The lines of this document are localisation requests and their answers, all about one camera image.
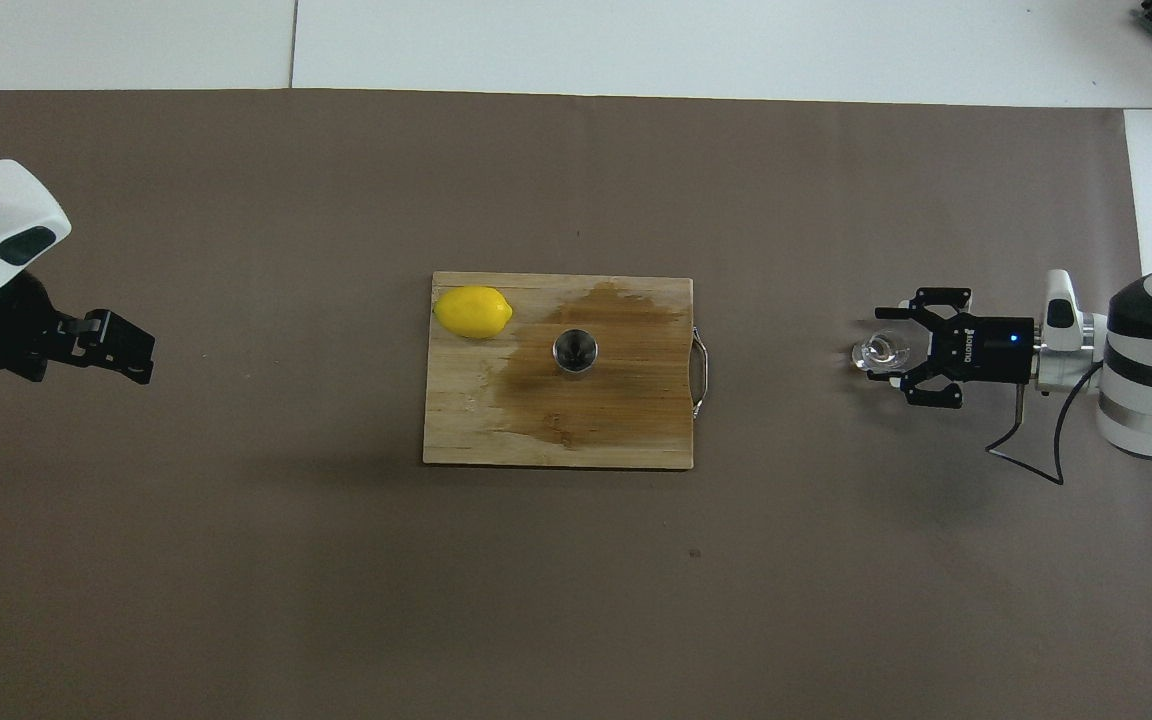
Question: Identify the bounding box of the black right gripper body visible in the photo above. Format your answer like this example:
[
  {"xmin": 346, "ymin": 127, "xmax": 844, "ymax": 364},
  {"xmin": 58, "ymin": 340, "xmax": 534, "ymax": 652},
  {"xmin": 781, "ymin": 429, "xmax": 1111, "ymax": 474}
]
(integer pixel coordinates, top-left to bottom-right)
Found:
[{"xmin": 931, "ymin": 315, "xmax": 1037, "ymax": 386}]

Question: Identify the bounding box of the small clear glass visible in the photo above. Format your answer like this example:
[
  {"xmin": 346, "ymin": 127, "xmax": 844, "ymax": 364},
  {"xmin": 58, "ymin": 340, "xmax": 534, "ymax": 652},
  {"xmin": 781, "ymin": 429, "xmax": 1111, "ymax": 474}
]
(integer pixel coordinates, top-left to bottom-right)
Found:
[{"xmin": 850, "ymin": 327, "xmax": 912, "ymax": 376}]

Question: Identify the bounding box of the steel double jigger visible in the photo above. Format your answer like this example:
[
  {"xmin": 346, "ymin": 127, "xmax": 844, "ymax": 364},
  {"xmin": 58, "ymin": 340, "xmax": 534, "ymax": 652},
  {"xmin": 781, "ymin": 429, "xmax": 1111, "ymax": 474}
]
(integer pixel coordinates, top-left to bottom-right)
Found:
[{"xmin": 551, "ymin": 327, "xmax": 599, "ymax": 378}]

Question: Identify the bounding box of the brown paper table mat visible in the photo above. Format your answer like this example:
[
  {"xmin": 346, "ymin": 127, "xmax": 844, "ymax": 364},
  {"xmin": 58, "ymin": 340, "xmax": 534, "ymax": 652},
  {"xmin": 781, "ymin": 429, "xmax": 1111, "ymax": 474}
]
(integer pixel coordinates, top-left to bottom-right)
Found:
[{"xmin": 0, "ymin": 88, "xmax": 1152, "ymax": 720}]

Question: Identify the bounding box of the wooden cutting board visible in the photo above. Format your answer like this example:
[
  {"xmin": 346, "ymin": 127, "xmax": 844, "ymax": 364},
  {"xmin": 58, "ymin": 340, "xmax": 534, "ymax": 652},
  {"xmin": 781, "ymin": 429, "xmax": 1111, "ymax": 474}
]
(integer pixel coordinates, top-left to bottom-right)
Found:
[{"xmin": 422, "ymin": 271, "xmax": 711, "ymax": 471}]

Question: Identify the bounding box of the yellow lemon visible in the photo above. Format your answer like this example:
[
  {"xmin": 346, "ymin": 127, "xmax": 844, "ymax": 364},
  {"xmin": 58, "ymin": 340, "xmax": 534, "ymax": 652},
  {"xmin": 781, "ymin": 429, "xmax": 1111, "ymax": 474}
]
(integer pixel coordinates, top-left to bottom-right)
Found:
[{"xmin": 433, "ymin": 285, "xmax": 515, "ymax": 341}]

